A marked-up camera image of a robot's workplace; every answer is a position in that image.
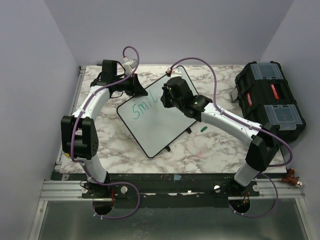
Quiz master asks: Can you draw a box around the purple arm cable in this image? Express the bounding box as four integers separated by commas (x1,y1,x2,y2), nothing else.
167,57,293,218
71,45,142,221

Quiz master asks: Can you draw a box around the copper pipe fitting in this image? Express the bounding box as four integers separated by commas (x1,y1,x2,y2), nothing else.
281,168,304,188

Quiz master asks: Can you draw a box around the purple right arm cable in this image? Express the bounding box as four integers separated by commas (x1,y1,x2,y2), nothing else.
167,57,293,218

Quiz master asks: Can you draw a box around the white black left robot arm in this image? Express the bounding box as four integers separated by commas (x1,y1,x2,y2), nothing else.
60,57,148,198

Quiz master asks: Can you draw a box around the aluminium rail left edge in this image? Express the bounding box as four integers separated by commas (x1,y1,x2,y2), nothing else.
54,66,87,174

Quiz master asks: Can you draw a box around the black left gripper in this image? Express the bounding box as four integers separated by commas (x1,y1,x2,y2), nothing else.
113,73,148,97

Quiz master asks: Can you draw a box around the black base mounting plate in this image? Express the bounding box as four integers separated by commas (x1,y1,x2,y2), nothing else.
50,172,260,209

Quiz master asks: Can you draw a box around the front aluminium rail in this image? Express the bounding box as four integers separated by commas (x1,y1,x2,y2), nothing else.
39,180,88,201

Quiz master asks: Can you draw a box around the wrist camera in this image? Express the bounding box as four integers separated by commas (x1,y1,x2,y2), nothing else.
122,56,138,76
165,67,183,78

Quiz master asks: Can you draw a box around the black plastic toolbox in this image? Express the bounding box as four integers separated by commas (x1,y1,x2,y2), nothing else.
229,61,306,143

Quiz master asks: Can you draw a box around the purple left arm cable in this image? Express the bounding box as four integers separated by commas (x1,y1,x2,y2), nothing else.
71,45,142,221

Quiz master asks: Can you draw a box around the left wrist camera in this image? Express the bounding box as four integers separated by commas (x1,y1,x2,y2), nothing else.
122,56,138,76

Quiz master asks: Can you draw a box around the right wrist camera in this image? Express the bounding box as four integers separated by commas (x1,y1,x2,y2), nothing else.
165,67,183,78

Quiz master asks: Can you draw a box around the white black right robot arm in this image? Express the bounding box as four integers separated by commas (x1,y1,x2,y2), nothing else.
161,76,279,196

